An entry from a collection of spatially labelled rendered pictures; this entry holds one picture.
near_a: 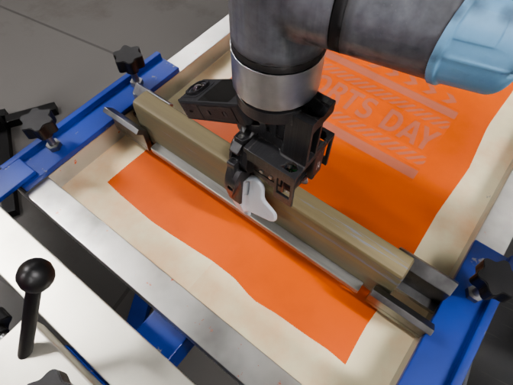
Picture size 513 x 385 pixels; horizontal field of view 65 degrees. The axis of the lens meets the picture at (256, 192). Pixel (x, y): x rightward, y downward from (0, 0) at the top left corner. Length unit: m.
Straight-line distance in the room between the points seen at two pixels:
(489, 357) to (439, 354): 0.94
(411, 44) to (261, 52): 0.10
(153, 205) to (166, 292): 0.15
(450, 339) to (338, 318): 0.12
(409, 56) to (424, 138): 0.45
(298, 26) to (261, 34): 0.03
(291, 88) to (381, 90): 0.45
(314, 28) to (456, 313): 0.37
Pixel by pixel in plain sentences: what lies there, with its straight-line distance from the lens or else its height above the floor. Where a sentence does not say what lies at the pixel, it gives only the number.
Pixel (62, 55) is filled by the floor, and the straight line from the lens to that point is 2.52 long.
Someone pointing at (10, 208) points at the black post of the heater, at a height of 0.04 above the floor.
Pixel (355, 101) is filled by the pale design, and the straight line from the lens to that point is 0.72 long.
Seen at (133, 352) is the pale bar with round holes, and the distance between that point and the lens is 0.44.
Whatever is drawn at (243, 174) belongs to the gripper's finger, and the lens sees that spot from 0.43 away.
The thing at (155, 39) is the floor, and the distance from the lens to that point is 2.46.
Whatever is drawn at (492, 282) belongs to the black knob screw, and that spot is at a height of 1.06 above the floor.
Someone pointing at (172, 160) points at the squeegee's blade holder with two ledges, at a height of 1.00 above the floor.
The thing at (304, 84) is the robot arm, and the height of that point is 1.24.
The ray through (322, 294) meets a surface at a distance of 0.53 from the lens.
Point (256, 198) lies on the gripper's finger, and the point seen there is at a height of 1.06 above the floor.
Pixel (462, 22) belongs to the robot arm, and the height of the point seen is 1.32.
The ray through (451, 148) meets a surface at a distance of 0.70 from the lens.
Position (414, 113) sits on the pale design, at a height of 0.96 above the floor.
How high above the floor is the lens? 1.45
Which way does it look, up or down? 58 degrees down
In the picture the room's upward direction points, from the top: straight up
